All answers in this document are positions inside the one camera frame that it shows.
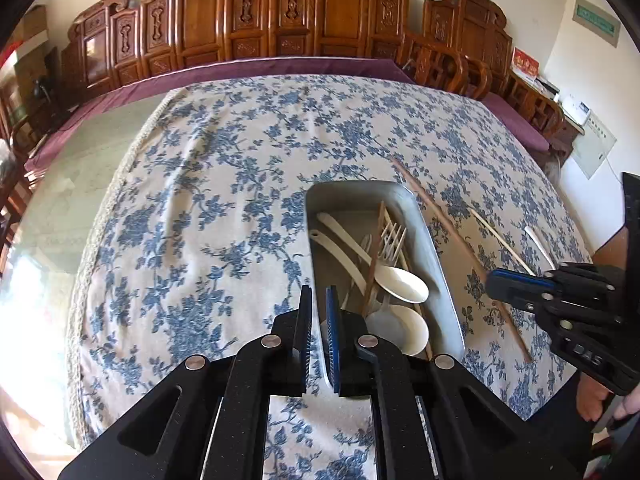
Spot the purple tablecloth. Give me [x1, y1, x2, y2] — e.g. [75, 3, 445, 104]
[24, 56, 551, 173]

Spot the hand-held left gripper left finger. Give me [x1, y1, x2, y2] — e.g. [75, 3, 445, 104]
[57, 285, 313, 480]

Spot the slender white plastic spoon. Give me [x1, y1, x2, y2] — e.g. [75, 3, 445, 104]
[523, 226, 557, 270]

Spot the dark wooden chair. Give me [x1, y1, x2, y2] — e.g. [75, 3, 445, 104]
[0, 110, 31, 231]

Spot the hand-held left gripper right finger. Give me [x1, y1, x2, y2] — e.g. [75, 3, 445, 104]
[325, 287, 583, 480]

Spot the cardboard box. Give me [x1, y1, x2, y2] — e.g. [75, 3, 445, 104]
[12, 5, 48, 51]

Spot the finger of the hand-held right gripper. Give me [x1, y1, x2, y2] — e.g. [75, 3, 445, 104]
[492, 262, 626, 293]
[486, 275, 628, 331]

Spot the white device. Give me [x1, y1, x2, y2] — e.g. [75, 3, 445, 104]
[562, 99, 591, 122]

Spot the person's dark clothing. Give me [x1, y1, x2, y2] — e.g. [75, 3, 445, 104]
[522, 385, 640, 480]

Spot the person's right hand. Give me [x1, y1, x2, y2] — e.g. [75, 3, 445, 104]
[575, 379, 640, 421]

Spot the lattice wooden chair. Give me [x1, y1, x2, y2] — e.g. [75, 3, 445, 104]
[500, 72, 566, 142]

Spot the light wooden chopstick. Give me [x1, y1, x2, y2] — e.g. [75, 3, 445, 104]
[470, 208, 537, 277]

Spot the carved wooden screen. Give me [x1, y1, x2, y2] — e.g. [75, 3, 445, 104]
[60, 0, 417, 97]
[422, 0, 516, 86]

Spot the green wall sign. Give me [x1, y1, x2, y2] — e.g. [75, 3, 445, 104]
[572, 0, 621, 48]

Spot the red calendar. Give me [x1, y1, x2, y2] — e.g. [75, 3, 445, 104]
[511, 47, 541, 78]

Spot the blue floral tablecloth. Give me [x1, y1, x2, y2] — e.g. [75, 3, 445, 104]
[65, 74, 598, 480]

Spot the brown wooden chopstick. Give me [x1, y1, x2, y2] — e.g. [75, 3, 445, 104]
[391, 158, 533, 364]
[361, 201, 388, 313]

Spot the metal tray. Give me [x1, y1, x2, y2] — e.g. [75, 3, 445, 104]
[304, 178, 467, 391]

